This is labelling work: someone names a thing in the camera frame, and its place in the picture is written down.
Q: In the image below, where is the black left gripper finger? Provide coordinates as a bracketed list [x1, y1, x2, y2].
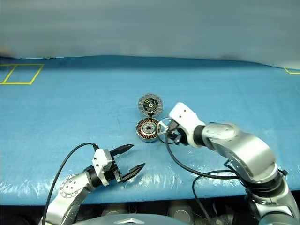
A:
[121, 162, 146, 184]
[110, 143, 135, 157]

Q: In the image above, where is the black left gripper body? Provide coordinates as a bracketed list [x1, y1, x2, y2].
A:
[103, 150, 126, 185]

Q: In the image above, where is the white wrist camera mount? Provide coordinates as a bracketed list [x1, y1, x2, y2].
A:
[92, 148, 111, 187]
[168, 102, 206, 149]

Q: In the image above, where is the silver robot torso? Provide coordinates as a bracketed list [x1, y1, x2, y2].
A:
[39, 212, 195, 225]

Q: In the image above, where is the blue plastic table cover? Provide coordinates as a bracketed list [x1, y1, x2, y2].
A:
[0, 55, 300, 207]

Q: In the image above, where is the grey rounded shape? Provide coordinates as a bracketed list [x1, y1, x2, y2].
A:
[101, 207, 124, 218]
[167, 202, 195, 220]

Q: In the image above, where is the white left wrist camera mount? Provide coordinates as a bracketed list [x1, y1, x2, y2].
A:
[92, 148, 111, 187]

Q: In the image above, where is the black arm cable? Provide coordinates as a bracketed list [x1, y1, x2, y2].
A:
[42, 142, 100, 222]
[165, 124, 239, 225]

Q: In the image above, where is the silver housing with copper windings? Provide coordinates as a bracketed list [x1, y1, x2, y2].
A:
[135, 118, 162, 143]

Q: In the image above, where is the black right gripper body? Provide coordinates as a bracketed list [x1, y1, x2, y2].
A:
[175, 126, 188, 145]

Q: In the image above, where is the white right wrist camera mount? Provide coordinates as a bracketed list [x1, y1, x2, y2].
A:
[168, 102, 206, 149]

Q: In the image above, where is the silver lid with circuit board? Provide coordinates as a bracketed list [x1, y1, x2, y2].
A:
[138, 93, 164, 116]

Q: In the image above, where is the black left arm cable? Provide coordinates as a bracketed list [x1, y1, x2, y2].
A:
[42, 142, 100, 222]

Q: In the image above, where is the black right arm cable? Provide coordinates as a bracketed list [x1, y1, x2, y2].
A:
[165, 124, 239, 225]

